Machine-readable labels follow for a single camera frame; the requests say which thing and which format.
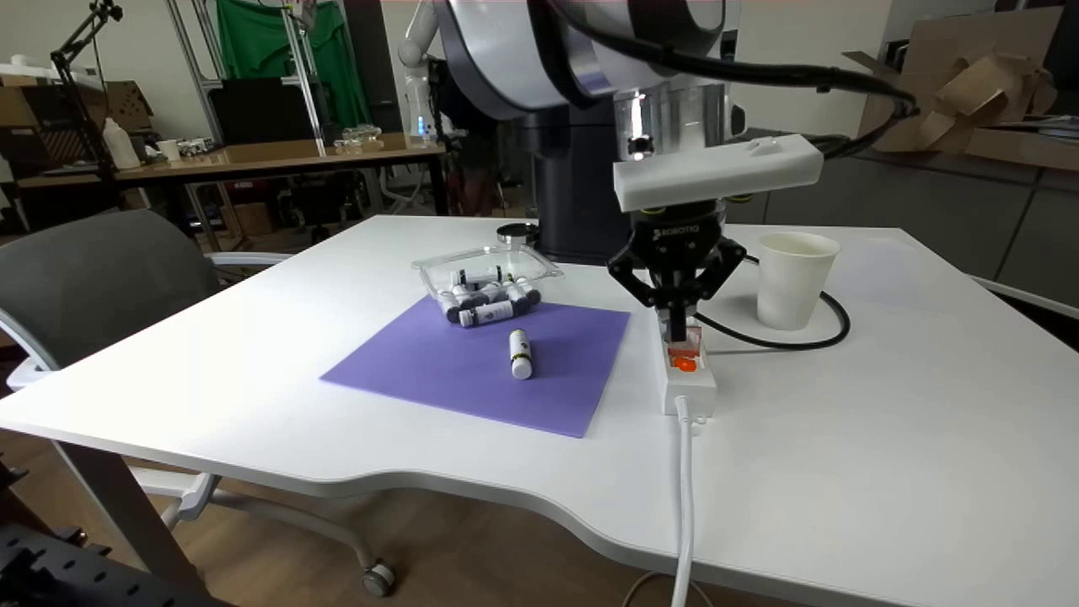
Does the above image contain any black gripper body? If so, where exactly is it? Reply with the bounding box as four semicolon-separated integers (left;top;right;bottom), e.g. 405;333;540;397
606;204;744;311

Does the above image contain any white extension cord power strip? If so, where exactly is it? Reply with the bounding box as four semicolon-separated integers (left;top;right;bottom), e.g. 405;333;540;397
648;311;717;418

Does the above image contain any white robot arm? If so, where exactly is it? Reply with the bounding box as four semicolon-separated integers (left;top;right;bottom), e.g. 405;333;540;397
430;0;916;340

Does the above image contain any white paper cup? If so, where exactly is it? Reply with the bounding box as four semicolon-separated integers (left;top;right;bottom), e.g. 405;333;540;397
754;233;838;331

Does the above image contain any black coffee machine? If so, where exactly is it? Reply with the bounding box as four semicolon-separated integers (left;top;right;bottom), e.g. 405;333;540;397
524;103;630;266

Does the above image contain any single white battery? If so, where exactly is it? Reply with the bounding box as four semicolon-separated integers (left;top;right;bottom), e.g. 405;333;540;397
506;331;535;380

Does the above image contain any pile of white batteries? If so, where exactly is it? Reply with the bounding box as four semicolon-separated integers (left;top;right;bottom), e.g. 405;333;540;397
434;266;540;326

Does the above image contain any clear plastic battery tray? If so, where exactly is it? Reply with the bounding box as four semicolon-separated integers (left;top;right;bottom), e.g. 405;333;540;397
413;242;559;294

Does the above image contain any purple paper mat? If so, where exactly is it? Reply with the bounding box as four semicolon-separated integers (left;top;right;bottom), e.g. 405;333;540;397
327;302;626;439

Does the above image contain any wooden background desk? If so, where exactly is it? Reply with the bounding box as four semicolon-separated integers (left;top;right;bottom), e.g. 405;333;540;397
14;132;448;215

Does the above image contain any cardboard box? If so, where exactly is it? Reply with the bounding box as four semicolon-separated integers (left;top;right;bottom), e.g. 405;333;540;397
850;7;1066;163

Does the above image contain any green cloth backdrop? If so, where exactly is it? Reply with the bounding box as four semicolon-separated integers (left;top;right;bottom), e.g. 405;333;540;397
216;0;369;128

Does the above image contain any grey office chair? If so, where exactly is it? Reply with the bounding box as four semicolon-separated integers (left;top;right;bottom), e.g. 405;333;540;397
0;208;399;597

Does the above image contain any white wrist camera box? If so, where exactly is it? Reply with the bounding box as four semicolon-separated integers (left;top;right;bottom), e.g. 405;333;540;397
612;136;822;213

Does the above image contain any black power cable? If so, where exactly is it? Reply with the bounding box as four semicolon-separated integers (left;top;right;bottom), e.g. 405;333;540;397
693;249;851;353

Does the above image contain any white power strip cable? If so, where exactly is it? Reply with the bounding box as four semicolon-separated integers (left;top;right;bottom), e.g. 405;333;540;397
668;395;702;607

